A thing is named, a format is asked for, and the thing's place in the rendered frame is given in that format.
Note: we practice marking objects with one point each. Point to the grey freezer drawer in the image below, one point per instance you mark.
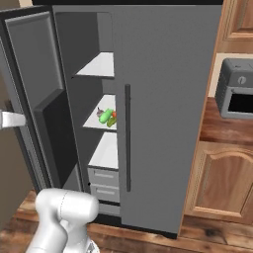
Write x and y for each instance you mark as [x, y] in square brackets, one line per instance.
[110, 209]
[103, 176]
[105, 192]

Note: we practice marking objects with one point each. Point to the grey fridge door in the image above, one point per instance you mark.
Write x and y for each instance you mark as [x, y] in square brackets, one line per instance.
[164, 115]

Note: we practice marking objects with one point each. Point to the grey fridge cabinet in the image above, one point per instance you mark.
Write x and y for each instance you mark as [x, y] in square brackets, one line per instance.
[79, 39]

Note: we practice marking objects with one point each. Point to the orange red mango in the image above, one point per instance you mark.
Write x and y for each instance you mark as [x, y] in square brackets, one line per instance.
[114, 114]

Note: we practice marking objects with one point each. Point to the wooden wall cupboard door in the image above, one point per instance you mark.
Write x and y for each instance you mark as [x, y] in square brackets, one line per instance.
[238, 23]

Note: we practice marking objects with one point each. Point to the grey toaster oven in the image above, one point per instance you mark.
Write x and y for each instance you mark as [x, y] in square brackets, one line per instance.
[235, 89]

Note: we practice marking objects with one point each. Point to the white freezer shelf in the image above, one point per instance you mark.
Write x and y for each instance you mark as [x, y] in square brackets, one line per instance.
[99, 66]
[94, 122]
[107, 151]

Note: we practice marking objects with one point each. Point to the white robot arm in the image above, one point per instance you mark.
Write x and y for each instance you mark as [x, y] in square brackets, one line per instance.
[66, 214]

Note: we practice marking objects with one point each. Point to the pale purple garlic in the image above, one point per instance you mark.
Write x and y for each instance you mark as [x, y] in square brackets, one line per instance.
[100, 112]

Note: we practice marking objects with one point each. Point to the wooden base cupboard door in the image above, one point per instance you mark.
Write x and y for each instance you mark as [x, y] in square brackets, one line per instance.
[224, 181]

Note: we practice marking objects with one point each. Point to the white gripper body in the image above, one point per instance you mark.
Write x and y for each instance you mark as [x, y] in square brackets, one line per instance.
[13, 120]

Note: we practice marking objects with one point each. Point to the light green squash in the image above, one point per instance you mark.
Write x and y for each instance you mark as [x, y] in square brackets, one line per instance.
[106, 116]

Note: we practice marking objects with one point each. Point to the green corn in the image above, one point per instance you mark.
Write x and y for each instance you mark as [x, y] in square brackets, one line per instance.
[111, 122]

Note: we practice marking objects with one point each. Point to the grey freezer door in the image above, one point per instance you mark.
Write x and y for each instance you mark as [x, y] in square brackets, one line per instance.
[33, 56]

